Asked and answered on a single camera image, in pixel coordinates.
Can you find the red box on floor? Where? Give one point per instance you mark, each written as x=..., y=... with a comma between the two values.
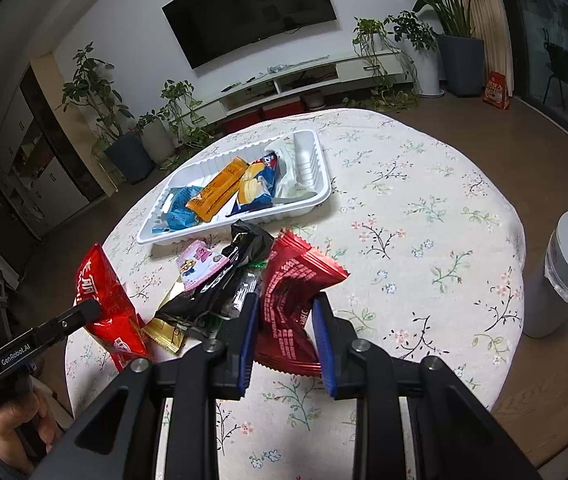
x=496, y=91

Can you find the pink cartoon snack packet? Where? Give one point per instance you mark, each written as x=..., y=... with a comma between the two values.
x=197, y=263

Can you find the black snack packet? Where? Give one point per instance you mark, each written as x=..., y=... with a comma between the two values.
x=201, y=311

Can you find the white crumpled snack packet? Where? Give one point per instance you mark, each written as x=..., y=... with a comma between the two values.
x=287, y=187

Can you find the white tv console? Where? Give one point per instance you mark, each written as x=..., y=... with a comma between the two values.
x=335, y=70

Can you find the plant in white pot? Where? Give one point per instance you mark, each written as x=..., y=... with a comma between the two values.
x=155, y=138

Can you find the wall television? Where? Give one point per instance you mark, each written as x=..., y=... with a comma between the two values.
x=208, y=29

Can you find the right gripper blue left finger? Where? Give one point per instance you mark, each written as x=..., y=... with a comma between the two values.
x=239, y=337

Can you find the dark red snack bag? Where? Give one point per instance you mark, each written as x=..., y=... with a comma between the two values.
x=296, y=272

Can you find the trailing vine plant left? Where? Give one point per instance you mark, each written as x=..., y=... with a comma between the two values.
x=179, y=112

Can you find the blue Tipo snack packet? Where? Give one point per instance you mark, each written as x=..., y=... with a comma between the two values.
x=256, y=188

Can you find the large plant in dark pot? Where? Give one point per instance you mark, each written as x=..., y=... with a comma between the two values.
x=462, y=53

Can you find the trailing vine plant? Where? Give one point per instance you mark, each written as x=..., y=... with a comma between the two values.
x=179, y=112
x=393, y=71

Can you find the floral tablecloth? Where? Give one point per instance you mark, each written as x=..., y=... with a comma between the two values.
x=435, y=256

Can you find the gold snack packet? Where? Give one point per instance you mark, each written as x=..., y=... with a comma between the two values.
x=166, y=335

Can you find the white trash bin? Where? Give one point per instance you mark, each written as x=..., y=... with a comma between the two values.
x=546, y=292

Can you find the trailing vine plant right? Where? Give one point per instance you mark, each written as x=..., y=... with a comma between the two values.
x=393, y=71

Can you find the left plant in dark pot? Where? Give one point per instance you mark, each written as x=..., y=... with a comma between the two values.
x=118, y=150

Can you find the white plastic tray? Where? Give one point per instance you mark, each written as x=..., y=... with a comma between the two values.
x=312, y=171

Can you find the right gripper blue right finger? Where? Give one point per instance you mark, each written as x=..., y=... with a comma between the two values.
x=333, y=338

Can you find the red Mylikes snack bag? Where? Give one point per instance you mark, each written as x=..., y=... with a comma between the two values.
x=118, y=328

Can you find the small bushy plant right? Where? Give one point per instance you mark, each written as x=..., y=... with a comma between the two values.
x=417, y=41

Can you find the left hand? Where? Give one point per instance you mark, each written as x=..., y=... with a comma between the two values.
x=32, y=409

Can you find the orange snack bar packet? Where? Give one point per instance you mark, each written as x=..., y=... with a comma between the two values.
x=210, y=200

